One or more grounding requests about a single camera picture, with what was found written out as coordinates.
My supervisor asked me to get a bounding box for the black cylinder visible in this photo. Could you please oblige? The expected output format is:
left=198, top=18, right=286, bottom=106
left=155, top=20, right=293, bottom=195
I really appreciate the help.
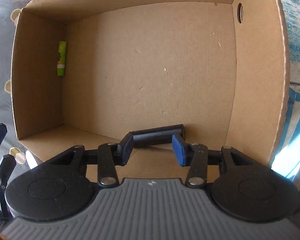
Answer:
left=129, top=124, right=185, bottom=148

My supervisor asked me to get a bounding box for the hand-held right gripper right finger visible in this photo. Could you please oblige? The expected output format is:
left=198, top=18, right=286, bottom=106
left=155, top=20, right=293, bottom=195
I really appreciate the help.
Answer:
left=172, top=134, right=258, bottom=188

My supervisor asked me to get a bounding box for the grey patterned blanket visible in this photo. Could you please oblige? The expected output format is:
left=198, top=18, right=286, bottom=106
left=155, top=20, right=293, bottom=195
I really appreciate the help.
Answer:
left=0, top=0, right=44, bottom=173

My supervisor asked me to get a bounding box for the green tube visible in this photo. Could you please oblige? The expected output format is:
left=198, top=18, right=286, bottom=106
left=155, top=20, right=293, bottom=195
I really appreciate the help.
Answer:
left=56, top=41, right=68, bottom=77

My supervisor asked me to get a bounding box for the brown cardboard box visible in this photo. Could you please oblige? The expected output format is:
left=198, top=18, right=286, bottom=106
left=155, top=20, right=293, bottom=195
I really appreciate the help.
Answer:
left=12, top=0, right=290, bottom=170

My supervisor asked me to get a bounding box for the blue printed mat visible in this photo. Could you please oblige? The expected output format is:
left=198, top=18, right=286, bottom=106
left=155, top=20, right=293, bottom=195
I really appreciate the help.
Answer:
left=270, top=0, right=300, bottom=183

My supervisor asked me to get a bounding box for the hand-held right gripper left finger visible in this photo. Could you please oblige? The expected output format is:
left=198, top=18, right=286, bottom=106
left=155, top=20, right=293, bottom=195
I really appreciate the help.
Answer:
left=46, top=134, right=134, bottom=187

